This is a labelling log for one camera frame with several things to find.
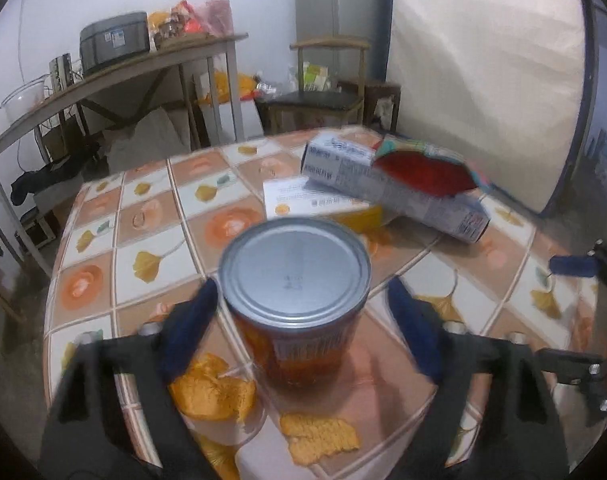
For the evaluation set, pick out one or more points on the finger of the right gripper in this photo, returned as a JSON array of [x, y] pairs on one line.
[[578, 266], [570, 368]]

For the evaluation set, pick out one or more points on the red colourful snack bag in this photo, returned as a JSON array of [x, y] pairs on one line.
[[427, 168]]

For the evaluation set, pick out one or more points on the orange peel piece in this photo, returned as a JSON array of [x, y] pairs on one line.
[[311, 438]]

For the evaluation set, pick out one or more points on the white blue long box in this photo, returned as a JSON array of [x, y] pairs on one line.
[[348, 168]]

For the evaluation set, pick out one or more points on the red tin can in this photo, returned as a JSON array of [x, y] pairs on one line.
[[295, 288]]

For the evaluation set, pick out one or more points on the yellow white medicine box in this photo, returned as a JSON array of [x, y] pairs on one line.
[[301, 197]]

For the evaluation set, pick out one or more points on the white mattress blue trim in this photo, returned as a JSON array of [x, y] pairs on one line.
[[498, 81]]

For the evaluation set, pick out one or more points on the dark wooden stool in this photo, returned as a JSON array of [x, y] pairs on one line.
[[380, 106]]

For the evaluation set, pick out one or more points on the wooden chair black seat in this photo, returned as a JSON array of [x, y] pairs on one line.
[[339, 104]]

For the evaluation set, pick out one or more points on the clear glass bowl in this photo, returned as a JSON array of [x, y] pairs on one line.
[[25, 98]]

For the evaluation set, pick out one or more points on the long grey side table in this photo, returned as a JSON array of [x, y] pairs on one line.
[[178, 55]]

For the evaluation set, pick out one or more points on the grey rice cooker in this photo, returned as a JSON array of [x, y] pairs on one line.
[[113, 40]]

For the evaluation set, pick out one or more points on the pink plastic bags pile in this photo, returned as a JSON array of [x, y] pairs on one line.
[[184, 21]]

